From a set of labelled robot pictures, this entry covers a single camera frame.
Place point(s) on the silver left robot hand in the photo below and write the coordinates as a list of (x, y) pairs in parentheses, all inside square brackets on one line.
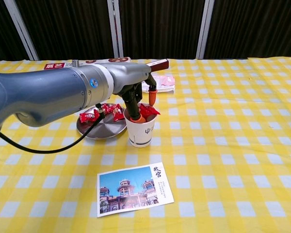
[(131, 77)]

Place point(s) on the red candy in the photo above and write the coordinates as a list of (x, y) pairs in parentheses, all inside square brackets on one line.
[(118, 114), (149, 110), (108, 109), (87, 117)]

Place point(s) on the white paper cup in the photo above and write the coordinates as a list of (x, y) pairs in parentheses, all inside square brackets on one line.
[(140, 136)]

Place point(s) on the white baking paper box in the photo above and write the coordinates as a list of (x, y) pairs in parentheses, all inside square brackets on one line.
[(117, 60)]

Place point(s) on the long maroon box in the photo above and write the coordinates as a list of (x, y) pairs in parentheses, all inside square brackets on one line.
[(160, 64)]

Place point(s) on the pink wet wipes pack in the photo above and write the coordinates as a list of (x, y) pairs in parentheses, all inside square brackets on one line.
[(165, 82)]

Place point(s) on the round metal plate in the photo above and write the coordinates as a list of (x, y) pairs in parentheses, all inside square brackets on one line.
[(104, 128)]

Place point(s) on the palace photo postcard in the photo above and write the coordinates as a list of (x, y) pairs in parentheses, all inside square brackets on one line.
[(126, 191)]

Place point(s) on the yellow checked tablecloth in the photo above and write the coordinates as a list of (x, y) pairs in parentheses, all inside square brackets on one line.
[(232, 145)]

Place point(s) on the white partition frame post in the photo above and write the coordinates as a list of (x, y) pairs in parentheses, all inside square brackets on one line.
[(205, 29), (115, 29), (21, 31)]

